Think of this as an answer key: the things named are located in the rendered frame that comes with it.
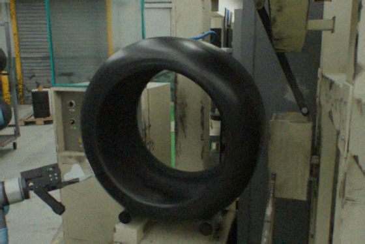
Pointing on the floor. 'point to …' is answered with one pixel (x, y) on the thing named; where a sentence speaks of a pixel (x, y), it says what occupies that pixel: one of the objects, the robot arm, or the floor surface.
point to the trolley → (12, 95)
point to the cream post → (191, 92)
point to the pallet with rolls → (40, 107)
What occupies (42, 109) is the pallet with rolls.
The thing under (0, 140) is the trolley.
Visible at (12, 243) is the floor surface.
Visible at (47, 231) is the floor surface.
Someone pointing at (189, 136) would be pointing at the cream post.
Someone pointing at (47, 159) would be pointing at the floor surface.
